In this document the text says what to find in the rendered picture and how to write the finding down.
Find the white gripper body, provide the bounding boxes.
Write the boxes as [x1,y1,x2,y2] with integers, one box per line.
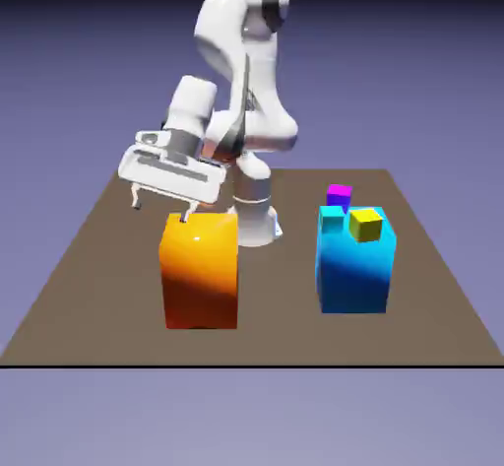
[117,145,227,206]

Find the small cyan cube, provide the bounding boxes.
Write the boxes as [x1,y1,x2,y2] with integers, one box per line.
[319,205,347,234]

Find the small magenta cube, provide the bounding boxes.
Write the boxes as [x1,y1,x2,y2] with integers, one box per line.
[326,183,353,215]

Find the small yellow cube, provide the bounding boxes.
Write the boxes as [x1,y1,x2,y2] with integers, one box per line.
[348,208,384,243]

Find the large orange box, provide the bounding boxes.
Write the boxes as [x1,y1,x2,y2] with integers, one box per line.
[157,212,240,330]

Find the large blue box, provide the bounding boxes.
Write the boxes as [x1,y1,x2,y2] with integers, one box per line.
[315,205,398,314]

